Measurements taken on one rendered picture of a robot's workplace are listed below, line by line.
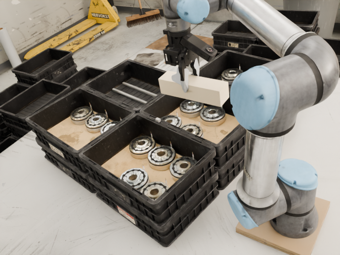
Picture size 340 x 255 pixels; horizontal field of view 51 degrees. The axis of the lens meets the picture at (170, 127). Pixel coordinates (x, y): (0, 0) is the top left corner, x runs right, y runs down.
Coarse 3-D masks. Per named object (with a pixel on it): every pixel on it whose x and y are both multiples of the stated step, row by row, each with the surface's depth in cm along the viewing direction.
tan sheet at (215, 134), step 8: (176, 112) 155; (184, 120) 149; (192, 120) 148; (200, 120) 148; (232, 120) 144; (208, 128) 143; (216, 128) 142; (224, 128) 141; (232, 128) 140; (208, 136) 139; (216, 136) 138; (224, 136) 137
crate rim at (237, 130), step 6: (162, 96) 148; (144, 108) 143; (144, 114) 140; (150, 114) 139; (162, 120) 135; (174, 126) 130; (240, 126) 125; (186, 132) 127; (234, 132) 123; (240, 132) 126; (198, 138) 123; (228, 138) 121; (210, 144) 120; (216, 144) 119; (222, 144) 119; (216, 150) 120
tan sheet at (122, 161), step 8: (120, 152) 139; (128, 152) 139; (112, 160) 136; (120, 160) 136; (128, 160) 135; (136, 160) 134; (144, 160) 133; (112, 168) 133; (120, 168) 132; (128, 168) 131; (152, 168) 129; (152, 176) 126; (160, 176) 126; (168, 176) 125; (168, 184) 122
